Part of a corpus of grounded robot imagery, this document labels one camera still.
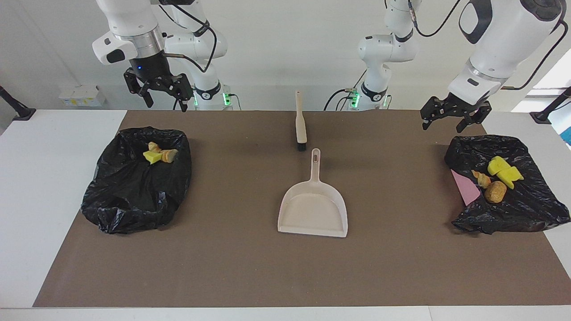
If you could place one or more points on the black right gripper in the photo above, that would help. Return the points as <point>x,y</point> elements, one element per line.
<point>154,71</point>

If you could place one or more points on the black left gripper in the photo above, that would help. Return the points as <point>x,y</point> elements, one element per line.
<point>459,107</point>

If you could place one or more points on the pale crumbly foam chunk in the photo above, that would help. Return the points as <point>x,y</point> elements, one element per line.
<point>482,179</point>
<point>154,146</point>

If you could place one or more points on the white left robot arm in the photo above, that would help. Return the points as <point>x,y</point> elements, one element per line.
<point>499,40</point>

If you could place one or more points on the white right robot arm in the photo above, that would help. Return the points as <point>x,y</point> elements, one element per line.
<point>134,26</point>

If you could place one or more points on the pink bin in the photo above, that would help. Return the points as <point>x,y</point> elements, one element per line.
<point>466,191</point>

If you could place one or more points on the beige hand brush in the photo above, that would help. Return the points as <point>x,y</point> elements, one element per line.
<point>301,125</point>

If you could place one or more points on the beige plastic dustpan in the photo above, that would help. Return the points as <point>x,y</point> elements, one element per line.
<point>312,209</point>

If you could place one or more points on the brown table mat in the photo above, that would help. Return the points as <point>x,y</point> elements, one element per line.
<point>285,267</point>

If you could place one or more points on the white wall socket strip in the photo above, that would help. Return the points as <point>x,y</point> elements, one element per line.
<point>82,96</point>

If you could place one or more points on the striped toy croissant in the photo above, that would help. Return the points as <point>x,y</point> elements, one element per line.
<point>170,155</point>

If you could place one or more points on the black camera stand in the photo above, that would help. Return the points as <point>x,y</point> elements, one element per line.
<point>542,117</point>
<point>24,114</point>

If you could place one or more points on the black trash bag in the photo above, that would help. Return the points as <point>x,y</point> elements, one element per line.
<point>134,196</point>
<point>526,209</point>

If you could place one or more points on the blue object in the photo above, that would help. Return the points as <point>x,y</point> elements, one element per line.
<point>567,135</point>

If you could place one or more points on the brown toy nugget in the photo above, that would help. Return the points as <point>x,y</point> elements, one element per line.
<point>495,192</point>

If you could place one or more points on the curled yellow sponge piece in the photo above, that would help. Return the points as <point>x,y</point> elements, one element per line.
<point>510,176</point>

